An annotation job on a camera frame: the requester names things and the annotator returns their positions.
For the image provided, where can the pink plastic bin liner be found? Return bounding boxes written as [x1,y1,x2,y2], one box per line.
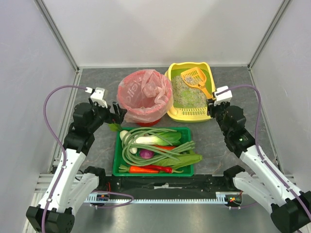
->
[117,69,173,123]

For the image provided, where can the yellow litter box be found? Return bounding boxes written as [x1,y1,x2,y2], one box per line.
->
[165,62,216,123]

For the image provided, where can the red trash bin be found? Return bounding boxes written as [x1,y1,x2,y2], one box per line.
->
[137,118,161,127]

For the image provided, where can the orange litter scoop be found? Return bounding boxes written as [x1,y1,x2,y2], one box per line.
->
[181,67,213,100]

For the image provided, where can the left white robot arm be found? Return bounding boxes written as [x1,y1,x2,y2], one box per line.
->
[26,102,127,233]

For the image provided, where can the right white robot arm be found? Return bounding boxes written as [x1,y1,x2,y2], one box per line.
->
[207,100,311,233]

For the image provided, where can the grey cat litter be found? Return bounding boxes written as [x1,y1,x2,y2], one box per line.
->
[171,76,207,108]

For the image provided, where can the white radish with leaves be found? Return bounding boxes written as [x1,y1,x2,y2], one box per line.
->
[108,123,129,141]

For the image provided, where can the white green leek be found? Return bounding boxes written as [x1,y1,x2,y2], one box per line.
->
[135,135,170,146]

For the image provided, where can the green vegetable tray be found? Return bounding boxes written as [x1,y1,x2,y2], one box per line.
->
[113,127,195,177]

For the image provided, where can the white small mushroom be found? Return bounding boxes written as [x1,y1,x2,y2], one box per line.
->
[129,148,138,154]

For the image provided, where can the green long beans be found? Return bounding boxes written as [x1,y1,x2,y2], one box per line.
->
[121,127,195,166]

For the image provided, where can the purple onion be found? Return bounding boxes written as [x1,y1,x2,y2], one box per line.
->
[139,149,155,160]

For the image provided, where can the orange carrot front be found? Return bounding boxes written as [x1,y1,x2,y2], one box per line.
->
[119,165,159,174]

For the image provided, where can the orange carrot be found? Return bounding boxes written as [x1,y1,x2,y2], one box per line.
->
[155,145,175,150]
[119,165,159,174]

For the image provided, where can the green lettuce leaf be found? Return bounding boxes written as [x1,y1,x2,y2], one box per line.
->
[153,151,203,169]

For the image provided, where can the orange carrot middle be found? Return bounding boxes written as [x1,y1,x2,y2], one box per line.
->
[155,145,175,150]

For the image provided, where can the red chili pepper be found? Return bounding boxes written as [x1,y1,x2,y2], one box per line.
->
[144,165,183,173]

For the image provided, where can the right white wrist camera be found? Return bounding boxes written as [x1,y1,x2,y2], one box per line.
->
[213,86,232,106]

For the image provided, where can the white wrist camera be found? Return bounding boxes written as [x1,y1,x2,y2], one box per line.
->
[85,87,108,108]
[213,86,232,106]

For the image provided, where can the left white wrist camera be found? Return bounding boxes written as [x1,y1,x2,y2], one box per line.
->
[85,87,108,108]

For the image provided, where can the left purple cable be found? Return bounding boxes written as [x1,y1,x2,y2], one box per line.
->
[40,84,91,233]

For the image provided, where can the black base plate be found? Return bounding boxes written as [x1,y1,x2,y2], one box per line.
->
[106,174,238,192]

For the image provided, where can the grey slotted cable duct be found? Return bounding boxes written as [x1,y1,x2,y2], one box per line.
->
[84,192,240,205]

